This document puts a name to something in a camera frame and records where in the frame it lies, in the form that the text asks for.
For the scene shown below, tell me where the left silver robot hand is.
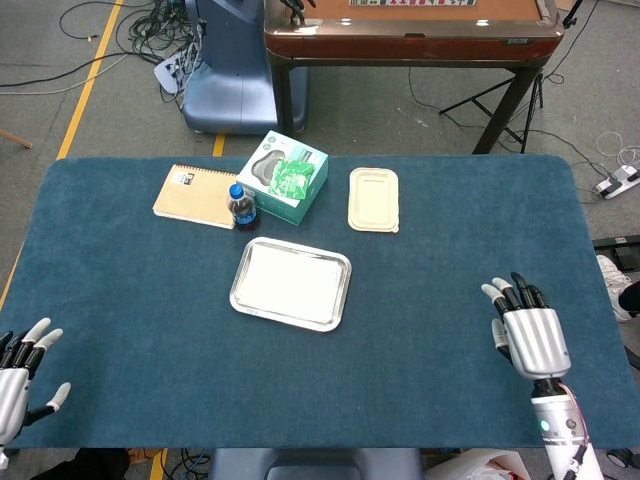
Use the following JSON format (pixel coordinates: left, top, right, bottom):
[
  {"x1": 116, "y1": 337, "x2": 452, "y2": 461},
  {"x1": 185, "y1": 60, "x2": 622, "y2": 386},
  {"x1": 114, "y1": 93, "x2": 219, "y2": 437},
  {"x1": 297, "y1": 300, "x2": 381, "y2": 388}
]
[{"x1": 0, "y1": 317, "x2": 73, "y2": 446}]

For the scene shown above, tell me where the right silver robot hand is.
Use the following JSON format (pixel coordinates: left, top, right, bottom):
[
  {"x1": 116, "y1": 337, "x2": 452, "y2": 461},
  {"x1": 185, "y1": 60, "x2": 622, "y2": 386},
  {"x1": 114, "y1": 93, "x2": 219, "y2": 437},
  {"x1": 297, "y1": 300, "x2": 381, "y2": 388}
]
[{"x1": 480, "y1": 272, "x2": 573, "y2": 382}]

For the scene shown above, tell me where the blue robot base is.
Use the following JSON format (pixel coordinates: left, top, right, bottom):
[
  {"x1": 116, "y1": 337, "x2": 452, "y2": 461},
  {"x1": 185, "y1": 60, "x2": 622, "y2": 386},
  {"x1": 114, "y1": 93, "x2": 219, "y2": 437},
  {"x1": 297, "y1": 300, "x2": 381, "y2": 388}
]
[{"x1": 181, "y1": 0, "x2": 309, "y2": 135}]

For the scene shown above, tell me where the stainless steel tray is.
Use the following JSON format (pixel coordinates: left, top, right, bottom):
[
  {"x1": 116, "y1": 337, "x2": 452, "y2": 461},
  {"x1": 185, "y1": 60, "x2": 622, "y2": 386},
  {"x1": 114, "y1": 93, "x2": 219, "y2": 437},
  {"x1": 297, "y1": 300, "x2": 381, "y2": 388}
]
[{"x1": 228, "y1": 236, "x2": 353, "y2": 334}]

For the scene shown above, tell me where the white sneaker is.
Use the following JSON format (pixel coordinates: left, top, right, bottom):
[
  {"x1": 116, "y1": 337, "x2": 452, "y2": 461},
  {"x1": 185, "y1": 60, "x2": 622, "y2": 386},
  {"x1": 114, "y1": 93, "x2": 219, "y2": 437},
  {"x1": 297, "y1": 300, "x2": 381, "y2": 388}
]
[{"x1": 597, "y1": 254, "x2": 634, "y2": 324}]

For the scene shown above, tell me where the black trouser leg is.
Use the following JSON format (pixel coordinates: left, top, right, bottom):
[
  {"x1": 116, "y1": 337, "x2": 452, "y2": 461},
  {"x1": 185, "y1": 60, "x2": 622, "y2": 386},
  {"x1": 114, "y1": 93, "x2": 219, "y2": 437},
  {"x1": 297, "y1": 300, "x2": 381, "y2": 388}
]
[{"x1": 618, "y1": 282, "x2": 640, "y2": 314}]

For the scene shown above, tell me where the black metal foot base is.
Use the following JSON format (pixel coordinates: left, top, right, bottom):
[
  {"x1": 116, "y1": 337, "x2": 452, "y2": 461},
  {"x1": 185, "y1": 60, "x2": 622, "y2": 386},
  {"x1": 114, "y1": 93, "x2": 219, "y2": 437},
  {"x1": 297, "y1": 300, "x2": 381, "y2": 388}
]
[{"x1": 592, "y1": 234, "x2": 640, "y2": 274}]

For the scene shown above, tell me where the beige plastic lid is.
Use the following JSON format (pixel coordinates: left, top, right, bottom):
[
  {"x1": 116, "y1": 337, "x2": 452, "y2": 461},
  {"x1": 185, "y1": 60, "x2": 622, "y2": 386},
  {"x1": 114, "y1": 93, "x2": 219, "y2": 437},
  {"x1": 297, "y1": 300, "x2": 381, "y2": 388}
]
[{"x1": 347, "y1": 167, "x2": 401, "y2": 235}]

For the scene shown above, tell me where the black tripod stand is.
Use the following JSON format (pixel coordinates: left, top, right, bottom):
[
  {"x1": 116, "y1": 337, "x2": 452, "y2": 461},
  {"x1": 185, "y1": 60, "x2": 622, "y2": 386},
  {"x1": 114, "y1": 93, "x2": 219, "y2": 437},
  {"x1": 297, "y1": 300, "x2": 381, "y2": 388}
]
[{"x1": 438, "y1": 0, "x2": 586, "y2": 154}]

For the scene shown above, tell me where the wooden stick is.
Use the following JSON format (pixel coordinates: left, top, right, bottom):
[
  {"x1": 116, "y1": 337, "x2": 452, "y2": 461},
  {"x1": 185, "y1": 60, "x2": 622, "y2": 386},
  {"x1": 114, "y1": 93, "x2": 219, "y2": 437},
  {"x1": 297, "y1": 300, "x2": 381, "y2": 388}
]
[{"x1": 0, "y1": 128, "x2": 34, "y2": 150}]

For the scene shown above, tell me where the grey-blue robot torso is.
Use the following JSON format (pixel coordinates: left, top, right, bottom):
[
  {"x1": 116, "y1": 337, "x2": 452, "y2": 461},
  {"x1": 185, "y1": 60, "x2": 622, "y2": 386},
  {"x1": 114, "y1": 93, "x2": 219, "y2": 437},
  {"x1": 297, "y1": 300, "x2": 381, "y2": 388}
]
[{"x1": 207, "y1": 447, "x2": 424, "y2": 480}]

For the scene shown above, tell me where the kraft spiral notebook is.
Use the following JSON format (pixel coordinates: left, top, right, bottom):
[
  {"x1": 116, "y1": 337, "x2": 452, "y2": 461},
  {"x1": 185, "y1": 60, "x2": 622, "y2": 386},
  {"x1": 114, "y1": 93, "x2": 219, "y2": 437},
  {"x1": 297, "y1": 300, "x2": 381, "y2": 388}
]
[{"x1": 152, "y1": 163, "x2": 240, "y2": 231}]

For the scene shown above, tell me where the teal product box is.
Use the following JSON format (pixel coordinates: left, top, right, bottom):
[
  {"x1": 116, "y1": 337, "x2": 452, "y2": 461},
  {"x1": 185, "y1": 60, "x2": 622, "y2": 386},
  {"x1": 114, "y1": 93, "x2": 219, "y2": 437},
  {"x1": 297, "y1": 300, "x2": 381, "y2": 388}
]
[{"x1": 235, "y1": 130, "x2": 330, "y2": 225}]

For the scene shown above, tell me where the cola bottle blue cap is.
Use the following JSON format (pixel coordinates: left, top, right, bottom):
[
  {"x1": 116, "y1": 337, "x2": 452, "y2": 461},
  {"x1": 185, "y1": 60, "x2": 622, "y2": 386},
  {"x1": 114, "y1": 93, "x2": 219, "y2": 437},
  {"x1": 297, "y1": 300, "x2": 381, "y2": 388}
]
[{"x1": 225, "y1": 182, "x2": 259, "y2": 233}]

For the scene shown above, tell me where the green plastic packet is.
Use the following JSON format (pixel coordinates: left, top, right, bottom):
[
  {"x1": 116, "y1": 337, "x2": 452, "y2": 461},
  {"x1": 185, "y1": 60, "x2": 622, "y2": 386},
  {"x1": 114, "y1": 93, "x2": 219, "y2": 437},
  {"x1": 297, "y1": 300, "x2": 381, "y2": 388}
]
[{"x1": 266, "y1": 158, "x2": 315, "y2": 200}]

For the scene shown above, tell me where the brown mahjong table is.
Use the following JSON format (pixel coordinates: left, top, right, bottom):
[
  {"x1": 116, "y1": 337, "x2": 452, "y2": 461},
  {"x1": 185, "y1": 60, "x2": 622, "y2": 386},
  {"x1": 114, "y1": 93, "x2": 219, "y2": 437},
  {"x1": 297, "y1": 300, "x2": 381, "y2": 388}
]
[{"x1": 263, "y1": 0, "x2": 566, "y2": 155}]

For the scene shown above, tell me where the white multi-plug power strip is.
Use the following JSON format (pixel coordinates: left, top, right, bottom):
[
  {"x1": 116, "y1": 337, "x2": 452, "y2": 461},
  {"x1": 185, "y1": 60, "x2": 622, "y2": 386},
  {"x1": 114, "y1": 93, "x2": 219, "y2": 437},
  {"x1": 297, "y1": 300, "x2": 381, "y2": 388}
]
[{"x1": 153, "y1": 52, "x2": 194, "y2": 96}]

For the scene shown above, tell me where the face-up mahjong tile row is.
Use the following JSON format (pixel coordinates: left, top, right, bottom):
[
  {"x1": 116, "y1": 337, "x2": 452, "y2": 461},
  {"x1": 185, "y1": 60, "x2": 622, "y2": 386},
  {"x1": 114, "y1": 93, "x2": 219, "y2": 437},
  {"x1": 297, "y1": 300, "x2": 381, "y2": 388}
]
[{"x1": 348, "y1": 0, "x2": 478, "y2": 8}]

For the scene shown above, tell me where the black fingered robot hand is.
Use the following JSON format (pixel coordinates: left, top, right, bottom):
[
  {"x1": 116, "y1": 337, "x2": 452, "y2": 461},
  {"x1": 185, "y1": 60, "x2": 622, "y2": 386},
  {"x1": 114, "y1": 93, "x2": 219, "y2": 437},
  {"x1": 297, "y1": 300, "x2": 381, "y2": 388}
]
[{"x1": 279, "y1": 0, "x2": 317, "y2": 25}]

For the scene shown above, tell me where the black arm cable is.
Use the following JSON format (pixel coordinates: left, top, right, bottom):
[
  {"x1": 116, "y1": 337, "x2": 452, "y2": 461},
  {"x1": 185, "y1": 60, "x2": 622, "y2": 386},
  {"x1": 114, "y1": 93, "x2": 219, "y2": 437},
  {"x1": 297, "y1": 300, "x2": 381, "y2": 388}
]
[{"x1": 568, "y1": 443, "x2": 590, "y2": 479}]

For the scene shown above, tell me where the black cable tangle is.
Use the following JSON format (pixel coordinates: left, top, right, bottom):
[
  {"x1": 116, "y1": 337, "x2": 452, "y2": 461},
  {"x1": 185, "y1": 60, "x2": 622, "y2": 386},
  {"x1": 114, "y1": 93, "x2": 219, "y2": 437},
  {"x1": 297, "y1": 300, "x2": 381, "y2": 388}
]
[{"x1": 59, "y1": 0, "x2": 206, "y2": 104}]

